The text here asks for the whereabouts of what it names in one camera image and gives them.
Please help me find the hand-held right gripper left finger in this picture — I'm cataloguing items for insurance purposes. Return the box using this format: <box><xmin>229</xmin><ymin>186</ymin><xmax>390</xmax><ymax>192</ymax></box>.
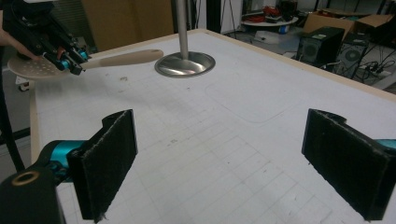
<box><xmin>49</xmin><ymin>108</ymin><xmax>139</xmax><ymax>224</ymax></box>

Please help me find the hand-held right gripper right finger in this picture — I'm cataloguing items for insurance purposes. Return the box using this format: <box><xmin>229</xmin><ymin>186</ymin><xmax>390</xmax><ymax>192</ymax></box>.
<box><xmin>301</xmin><ymin>107</ymin><xmax>396</xmax><ymax>222</ymax></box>

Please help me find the beige slotted spoon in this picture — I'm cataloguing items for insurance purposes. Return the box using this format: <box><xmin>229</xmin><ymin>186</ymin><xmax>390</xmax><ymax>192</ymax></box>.
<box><xmin>7</xmin><ymin>49</ymin><xmax>165</xmax><ymax>82</ymax></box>

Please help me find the brown board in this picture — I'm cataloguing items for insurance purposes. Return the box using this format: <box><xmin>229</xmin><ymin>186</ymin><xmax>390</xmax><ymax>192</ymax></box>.
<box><xmin>81</xmin><ymin>0</ymin><xmax>175</xmax><ymax>52</ymax></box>

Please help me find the metal utensil stand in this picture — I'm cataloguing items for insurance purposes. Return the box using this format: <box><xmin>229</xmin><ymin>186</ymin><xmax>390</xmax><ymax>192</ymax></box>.
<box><xmin>153</xmin><ymin>0</ymin><xmax>217</xmax><ymax>78</ymax></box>

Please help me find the black computer tower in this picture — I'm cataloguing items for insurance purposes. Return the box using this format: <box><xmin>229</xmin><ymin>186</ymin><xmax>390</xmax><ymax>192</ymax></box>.
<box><xmin>296</xmin><ymin>26</ymin><xmax>346</xmax><ymax>68</ymax></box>
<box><xmin>334</xmin><ymin>32</ymin><xmax>380</xmax><ymax>79</ymax></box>

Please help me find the open cardboard box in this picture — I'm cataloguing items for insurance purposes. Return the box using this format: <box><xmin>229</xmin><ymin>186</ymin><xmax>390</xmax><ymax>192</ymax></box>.
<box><xmin>303</xmin><ymin>9</ymin><xmax>395</xmax><ymax>35</ymax></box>

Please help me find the round white table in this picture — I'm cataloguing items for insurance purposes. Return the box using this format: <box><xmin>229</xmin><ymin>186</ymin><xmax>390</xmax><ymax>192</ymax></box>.
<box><xmin>240</xmin><ymin>15</ymin><xmax>299</xmax><ymax>35</ymax></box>

